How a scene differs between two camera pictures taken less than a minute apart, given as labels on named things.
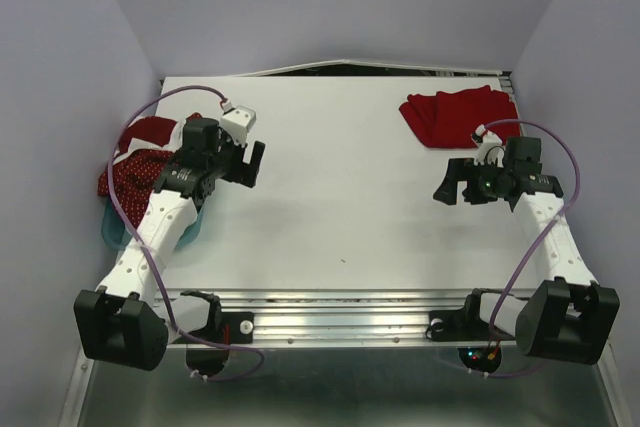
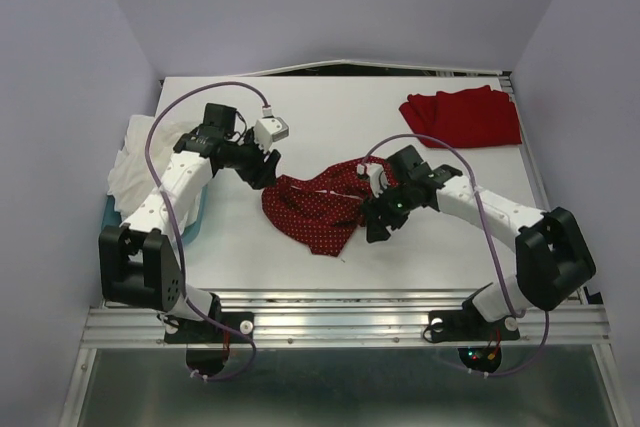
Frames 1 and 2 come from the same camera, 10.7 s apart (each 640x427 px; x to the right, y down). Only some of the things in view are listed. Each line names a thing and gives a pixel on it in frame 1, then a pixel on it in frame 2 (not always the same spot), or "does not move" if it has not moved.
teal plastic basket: (118, 235) does not move
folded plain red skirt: (448, 119) does not move
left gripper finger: (256, 158) → (267, 178)
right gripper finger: (447, 191) → (376, 229)
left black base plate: (206, 351) does not move
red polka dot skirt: (143, 150) → (322, 208)
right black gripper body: (489, 177) → (398, 202)
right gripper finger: (473, 194) → (375, 213)
